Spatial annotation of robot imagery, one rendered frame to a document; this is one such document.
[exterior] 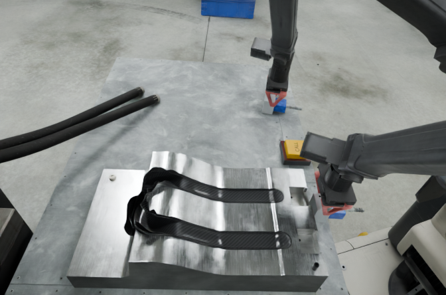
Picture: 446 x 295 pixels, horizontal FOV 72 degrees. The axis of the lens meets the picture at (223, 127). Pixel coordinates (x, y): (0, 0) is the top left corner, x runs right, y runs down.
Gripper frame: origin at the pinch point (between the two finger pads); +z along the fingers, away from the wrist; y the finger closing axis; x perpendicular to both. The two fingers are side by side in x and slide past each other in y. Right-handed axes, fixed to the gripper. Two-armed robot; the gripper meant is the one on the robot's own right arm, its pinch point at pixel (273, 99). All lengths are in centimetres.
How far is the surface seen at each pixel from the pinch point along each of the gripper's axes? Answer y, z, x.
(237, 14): -253, 84, -40
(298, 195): 38.8, -2.3, 8.2
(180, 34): -195, 88, -89
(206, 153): 25.2, 4.4, -17.7
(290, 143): 18.9, 0.5, 6.4
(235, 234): 53, -4, -5
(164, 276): 64, -3, -18
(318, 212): 41.3, -0.4, 13.3
